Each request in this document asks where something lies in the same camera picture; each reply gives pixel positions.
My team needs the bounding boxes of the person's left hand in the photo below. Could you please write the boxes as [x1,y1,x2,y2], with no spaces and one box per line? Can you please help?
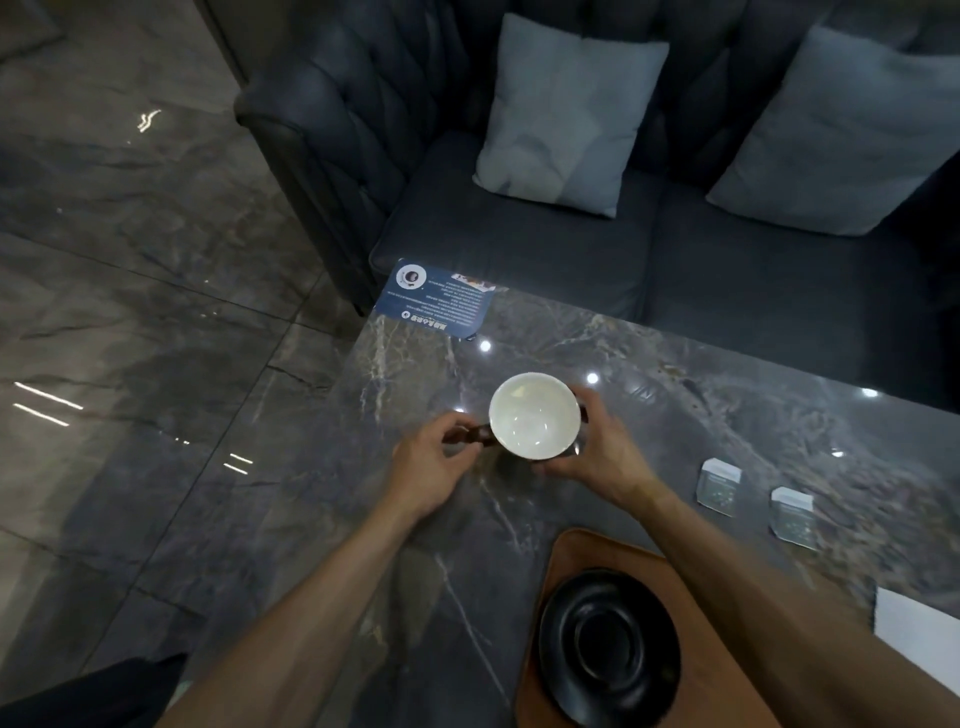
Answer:
[384,411,478,522]

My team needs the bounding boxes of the person's right hand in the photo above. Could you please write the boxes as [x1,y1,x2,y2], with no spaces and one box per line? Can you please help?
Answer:
[531,384,663,511]

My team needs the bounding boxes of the white cup with dark handle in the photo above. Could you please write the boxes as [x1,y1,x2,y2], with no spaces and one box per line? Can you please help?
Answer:
[441,372,589,460]

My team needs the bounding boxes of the person's left forearm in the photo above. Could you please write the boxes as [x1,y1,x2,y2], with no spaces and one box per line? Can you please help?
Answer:
[153,491,429,728]

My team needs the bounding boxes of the person's right forearm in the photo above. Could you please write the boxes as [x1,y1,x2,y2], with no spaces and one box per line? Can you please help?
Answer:
[622,480,960,728]

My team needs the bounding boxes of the blue printed card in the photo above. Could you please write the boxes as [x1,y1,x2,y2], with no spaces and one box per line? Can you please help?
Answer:
[372,259,502,342]

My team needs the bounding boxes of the clear tea bag packet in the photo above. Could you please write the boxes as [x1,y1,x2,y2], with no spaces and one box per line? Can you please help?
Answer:
[768,486,819,554]
[695,456,743,519]

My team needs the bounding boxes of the black saucer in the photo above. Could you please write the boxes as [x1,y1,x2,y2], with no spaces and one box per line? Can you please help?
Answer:
[537,567,683,728]

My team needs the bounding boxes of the brown wooden tray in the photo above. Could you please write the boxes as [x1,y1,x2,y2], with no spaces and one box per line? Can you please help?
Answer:
[514,528,783,728]

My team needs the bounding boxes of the dark leather sofa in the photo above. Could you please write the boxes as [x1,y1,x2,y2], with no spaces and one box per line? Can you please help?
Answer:
[234,0,960,414]

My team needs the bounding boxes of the grey cushion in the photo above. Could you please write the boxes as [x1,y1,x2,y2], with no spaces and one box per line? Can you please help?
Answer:
[472,12,671,220]
[705,24,960,238]

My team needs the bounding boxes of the white paper napkin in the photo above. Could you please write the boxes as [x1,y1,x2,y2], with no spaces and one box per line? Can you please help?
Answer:
[871,586,960,699]

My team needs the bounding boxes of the person's dark trousers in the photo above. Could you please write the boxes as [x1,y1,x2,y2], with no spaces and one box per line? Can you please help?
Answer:
[0,652,189,728]

